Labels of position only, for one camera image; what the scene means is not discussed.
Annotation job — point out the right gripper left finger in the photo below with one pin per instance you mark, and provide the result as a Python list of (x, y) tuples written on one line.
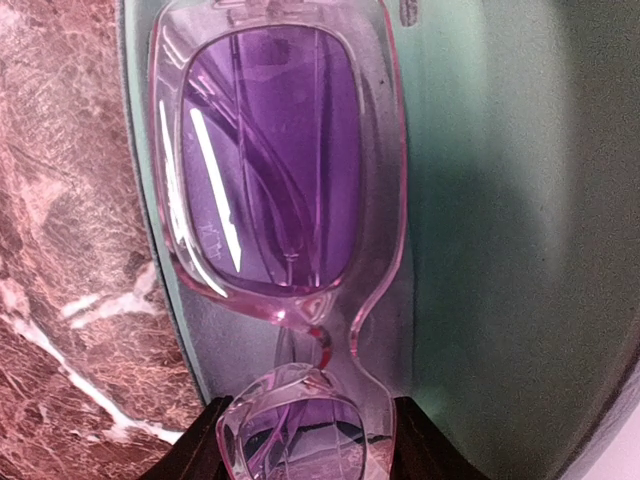
[(196, 455)]

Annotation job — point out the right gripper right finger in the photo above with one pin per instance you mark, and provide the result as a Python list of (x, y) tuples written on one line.
[(422, 452)]

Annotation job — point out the blue cleaning cloth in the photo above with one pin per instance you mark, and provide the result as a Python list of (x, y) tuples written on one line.
[(225, 351)]

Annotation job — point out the dark grey glasses case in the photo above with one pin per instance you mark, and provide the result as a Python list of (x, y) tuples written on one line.
[(514, 320)]

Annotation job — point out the brown sunglasses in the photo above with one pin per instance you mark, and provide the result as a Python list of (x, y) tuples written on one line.
[(280, 169)]

